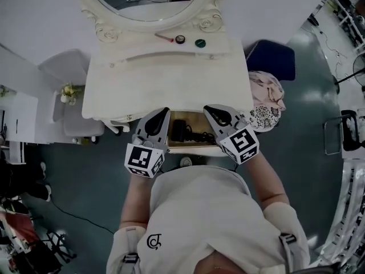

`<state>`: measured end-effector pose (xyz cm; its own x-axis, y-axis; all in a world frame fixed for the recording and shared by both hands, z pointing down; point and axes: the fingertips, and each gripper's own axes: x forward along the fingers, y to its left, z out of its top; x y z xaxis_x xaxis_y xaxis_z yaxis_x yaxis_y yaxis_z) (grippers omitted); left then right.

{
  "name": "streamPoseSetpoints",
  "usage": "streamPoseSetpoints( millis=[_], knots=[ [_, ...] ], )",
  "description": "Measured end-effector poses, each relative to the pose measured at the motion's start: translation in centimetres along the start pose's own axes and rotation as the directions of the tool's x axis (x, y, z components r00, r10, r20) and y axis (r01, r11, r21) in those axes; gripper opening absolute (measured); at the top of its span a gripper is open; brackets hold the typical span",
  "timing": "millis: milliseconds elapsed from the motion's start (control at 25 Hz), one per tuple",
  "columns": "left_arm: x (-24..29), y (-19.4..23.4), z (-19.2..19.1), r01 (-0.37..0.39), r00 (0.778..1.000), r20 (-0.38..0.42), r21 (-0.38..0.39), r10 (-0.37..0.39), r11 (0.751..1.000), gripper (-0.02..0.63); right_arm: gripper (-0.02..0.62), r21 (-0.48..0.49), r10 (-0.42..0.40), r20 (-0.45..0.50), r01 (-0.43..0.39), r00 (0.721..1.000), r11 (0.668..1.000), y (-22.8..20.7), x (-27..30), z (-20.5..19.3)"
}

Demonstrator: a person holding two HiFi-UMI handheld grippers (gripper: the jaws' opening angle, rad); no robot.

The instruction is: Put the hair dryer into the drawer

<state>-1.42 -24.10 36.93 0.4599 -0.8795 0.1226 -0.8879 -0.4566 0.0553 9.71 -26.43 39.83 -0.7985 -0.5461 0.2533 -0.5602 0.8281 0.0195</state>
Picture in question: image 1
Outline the person's white shirt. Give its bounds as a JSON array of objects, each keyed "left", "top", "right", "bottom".
[{"left": 106, "top": 165, "right": 311, "bottom": 274}]

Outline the person's left forearm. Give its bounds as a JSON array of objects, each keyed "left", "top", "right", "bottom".
[{"left": 119, "top": 170, "right": 157, "bottom": 231}]

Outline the black hair dryer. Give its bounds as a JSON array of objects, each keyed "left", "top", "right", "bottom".
[{"left": 171, "top": 119, "right": 217, "bottom": 144}]

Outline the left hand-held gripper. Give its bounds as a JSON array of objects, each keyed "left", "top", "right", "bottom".
[{"left": 124, "top": 106, "right": 172, "bottom": 180}]

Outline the pink cloth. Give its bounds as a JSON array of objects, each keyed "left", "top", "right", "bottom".
[{"left": 247, "top": 69, "right": 287, "bottom": 113}]

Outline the black floor cable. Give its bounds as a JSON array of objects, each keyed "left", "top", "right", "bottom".
[{"left": 48, "top": 200, "right": 115, "bottom": 236}]

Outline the cream wooden drawer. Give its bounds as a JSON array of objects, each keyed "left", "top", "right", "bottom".
[{"left": 166, "top": 110, "right": 228, "bottom": 168}]

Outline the dark blue chair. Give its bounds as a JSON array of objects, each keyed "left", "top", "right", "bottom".
[{"left": 245, "top": 39, "right": 298, "bottom": 83}]

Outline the cream dressing table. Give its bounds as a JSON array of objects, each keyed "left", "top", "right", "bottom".
[{"left": 80, "top": 34, "right": 255, "bottom": 136}]

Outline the pink stick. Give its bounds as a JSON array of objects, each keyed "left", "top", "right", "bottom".
[{"left": 154, "top": 33, "right": 175, "bottom": 43}]

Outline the metal rack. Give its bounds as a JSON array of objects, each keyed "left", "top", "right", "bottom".
[{"left": 321, "top": 158, "right": 365, "bottom": 258}]

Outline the grey backpack strap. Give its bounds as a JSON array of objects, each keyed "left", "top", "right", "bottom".
[
  {"left": 278, "top": 232, "right": 302, "bottom": 274},
  {"left": 121, "top": 226, "right": 141, "bottom": 274}
]

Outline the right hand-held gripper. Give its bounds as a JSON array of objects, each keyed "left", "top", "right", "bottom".
[{"left": 202, "top": 104, "right": 260, "bottom": 164}]

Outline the white shelf rack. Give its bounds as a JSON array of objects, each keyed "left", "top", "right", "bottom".
[{"left": 307, "top": 0, "right": 365, "bottom": 47}]

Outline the black folding stand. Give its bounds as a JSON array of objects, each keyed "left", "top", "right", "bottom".
[{"left": 35, "top": 228, "right": 78, "bottom": 269}]

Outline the oval mirror with ornate frame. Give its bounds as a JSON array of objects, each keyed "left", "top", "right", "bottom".
[{"left": 74, "top": 0, "right": 229, "bottom": 44}]

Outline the black standing fan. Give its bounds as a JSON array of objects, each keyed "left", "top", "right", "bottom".
[{"left": 331, "top": 52, "right": 365, "bottom": 95}]

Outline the red bag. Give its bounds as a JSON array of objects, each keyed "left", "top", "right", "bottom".
[{"left": 0, "top": 209, "right": 39, "bottom": 255}]

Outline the person's right forearm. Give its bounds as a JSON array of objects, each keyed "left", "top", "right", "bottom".
[{"left": 242, "top": 152, "right": 290, "bottom": 211}]

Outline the vase with yellow flowers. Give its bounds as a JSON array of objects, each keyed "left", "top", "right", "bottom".
[{"left": 59, "top": 80, "right": 84, "bottom": 107}]

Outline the black and white floral cloth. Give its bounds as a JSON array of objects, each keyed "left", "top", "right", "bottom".
[{"left": 241, "top": 104, "right": 282, "bottom": 133}]

